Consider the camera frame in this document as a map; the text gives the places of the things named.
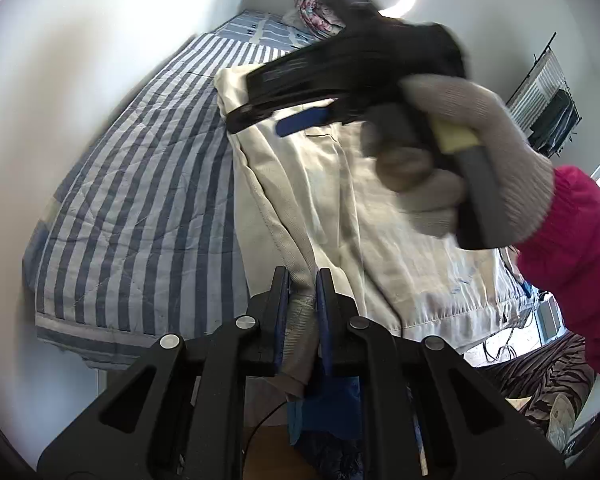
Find blue white striped quilt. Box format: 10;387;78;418
22;30;311;371

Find person's right forearm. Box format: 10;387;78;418
517;165;600;386

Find light slipper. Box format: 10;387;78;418
547;392;579;438

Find clothes drying rack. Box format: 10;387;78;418
505;32;581;158

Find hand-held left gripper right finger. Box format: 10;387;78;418
316;269;566;480

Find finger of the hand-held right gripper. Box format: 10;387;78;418
226;94;353;138

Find person's right hand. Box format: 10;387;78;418
375;74;556;248

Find dark hanging clothes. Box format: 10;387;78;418
527;89;579;158

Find black cable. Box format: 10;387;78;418
242;399;292;463

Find zebra patterned cloth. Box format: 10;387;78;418
472;332;598;441

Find blue white checked blanket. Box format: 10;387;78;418
220;9;326;53

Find white plastic box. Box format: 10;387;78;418
536;294;565;346

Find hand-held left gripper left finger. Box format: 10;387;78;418
37;266;291;480

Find patterned pillow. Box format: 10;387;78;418
282;0;348;41

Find cream garment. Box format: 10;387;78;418
215;62;528;397

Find blue garment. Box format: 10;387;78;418
286;372;371;480

